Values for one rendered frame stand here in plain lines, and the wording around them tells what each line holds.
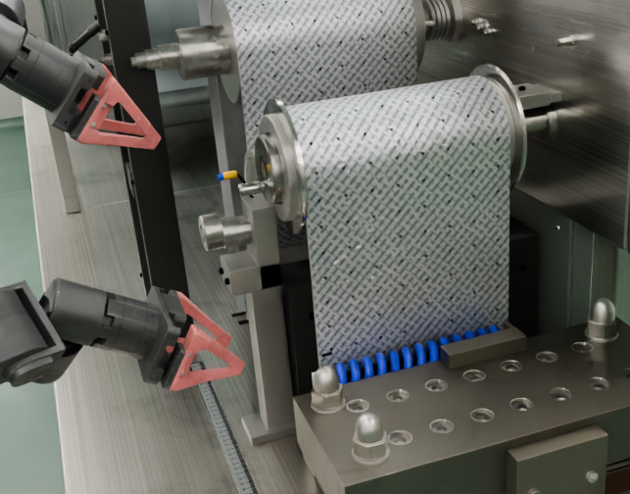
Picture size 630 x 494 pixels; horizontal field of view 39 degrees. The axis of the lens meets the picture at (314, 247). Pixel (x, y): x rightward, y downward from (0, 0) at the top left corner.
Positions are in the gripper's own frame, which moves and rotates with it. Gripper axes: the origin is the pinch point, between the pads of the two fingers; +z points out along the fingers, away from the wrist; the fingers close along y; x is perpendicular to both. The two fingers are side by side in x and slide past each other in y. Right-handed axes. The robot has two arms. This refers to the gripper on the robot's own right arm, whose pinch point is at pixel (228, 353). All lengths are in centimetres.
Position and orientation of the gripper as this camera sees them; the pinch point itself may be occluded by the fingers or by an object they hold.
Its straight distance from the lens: 95.1
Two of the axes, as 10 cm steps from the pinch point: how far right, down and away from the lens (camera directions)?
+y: 3.2, 3.7, -8.7
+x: 4.1, -8.8, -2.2
